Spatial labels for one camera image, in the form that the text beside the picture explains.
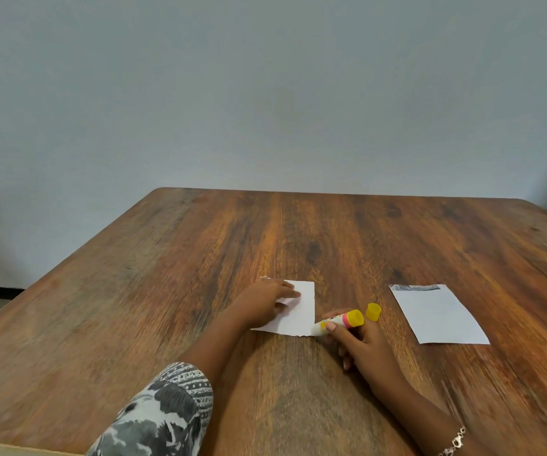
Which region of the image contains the person's right hand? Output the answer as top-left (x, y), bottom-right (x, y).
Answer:
top-left (321, 309), bottom-right (408, 400)

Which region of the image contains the person's left hand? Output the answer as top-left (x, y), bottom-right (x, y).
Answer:
top-left (232, 278), bottom-right (302, 329)

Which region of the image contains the yellow glue stick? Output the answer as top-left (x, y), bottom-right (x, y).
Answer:
top-left (312, 309), bottom-right (365, 338)

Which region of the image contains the small white paper piece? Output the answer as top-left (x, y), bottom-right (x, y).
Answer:
top-left (250, 280), bottom-right (316, 338)

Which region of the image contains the person's left forearm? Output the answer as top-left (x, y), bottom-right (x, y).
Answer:
top-left (179, 311), bottom-right (255, 383)

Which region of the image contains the person's right forearm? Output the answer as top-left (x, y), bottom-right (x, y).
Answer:
top-left (368, 375), bottom-right (475, 456)

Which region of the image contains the white paper with grey strip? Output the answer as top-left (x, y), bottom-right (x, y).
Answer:
top-left (389, 284), bottom-right (491, 345)

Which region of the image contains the grey patterned sleeve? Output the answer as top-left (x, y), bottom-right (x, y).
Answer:
top-left (86, 362), bottom-right (214, 456)

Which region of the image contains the silver bracelet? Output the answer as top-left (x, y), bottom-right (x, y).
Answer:
top-left (437, 426), bottom-right (468, 456)

